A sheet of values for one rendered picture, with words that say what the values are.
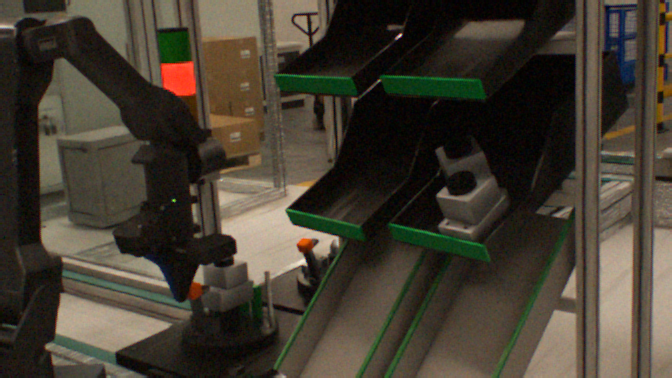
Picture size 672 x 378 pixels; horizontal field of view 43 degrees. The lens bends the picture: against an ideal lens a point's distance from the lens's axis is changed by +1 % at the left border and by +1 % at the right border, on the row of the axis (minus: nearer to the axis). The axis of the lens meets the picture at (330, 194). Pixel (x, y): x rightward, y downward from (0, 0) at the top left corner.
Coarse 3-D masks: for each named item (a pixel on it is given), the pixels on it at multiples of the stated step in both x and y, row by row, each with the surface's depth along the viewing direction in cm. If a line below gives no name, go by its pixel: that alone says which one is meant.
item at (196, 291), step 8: (192, 288) 116; (200, 288) 117; (208, 288) 119; (192, 296) 116; (192, 304) 118; (200, 304) 118; (200, 312) 118; (200, 320) 118; (200, 328) 119; (208, 328) 119
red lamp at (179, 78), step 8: (168, 64) 134; (176, 64) 133; (184, 64) 134; (192, 64) 135; (168, 72) 134; (176, 72) 134; (184, 72) 134; (192, 72) 135; (168, 80) 134; (176, 80) 134; (184, 80) 134; (192, 80) 136; (168, 88) 135; (176, 88) 134; (184, 88) 134; (192, 88) 136
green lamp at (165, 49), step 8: (160, 32) 134; (168, 32) 132; (176, 32) 133; (184, 32) 133; (160, 40) 133; (168, 40) 132; (176, 40) 133; (184, 40) 133; (160, 48) 134; (168, 48) 133; (176, 48) 133; (184, 48) 133; (160, 56) 134; (168, 56) 133; (176, 56) 133; (184, 56) 134
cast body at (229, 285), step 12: (216, 264) 120; (228, 264) 120; (240, 264) 121; (216, 276) 120; (228, 276) 119; (240, 276) 121; (216, 288) 121; (228, 288) 120; (240, 288) 122; (252, 288) 124; (204, 300) 121; (216, 300) 120; (228, 300) 120; (240, 300) 122
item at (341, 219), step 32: (384, 96) 108; (352, 128) 106; (384, 128) 109; (416, 128) 109; (448, 128) 98; (352, 160) 106; (384, 160) 105; (416, 160) 95; (320, 192) 103; (352, 192) 102; (384, 192) 99; (416, 192) 96; (320, 224) 97; (352, 224) 92; (384, 224) 93
